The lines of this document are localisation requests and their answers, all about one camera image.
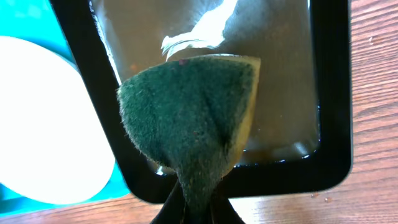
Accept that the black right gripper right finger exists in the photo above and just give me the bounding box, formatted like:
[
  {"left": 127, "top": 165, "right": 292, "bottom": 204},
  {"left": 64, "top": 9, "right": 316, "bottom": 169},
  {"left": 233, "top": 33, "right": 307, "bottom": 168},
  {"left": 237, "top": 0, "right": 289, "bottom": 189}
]
[{"left": 210, "top": 190, "right": 245, "bottom": 224}]

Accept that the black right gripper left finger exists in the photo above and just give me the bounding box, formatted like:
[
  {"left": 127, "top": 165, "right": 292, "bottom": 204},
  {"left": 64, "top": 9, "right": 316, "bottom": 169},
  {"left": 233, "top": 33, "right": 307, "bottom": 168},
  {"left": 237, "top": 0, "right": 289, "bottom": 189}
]
[{"left": 150, "top": 182, "right": 185, "bottom": 224}]

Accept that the green yellow scrub sponge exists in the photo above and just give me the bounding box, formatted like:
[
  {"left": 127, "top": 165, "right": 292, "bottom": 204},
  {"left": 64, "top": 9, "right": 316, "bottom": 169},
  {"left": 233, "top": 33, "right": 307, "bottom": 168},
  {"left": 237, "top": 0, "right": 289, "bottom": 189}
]
[{"left": 117, "top": 54, "right": 261, "bottom": 216}]

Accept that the white plate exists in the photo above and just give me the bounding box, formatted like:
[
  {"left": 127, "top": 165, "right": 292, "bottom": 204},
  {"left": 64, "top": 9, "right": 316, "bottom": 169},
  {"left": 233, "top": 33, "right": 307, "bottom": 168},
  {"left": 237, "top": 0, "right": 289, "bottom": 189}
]
[{"left": 1, "top": 37, "right": 115, "bottom": 205}]

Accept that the black tray with water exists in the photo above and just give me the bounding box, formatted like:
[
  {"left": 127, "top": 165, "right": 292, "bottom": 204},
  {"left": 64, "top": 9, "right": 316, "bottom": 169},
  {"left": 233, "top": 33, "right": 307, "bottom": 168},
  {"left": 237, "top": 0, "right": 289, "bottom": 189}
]
[{"left": 50, "top": 0, "right": 353, "bottom": 203}]

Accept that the teal plastic serving tray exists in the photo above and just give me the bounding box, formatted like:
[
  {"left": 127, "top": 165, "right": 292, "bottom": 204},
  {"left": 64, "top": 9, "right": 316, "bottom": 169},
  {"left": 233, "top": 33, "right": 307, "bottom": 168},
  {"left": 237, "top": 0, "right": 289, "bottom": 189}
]
[{"left": 1, "top": 0, "right": 130, "bottom": 218}]

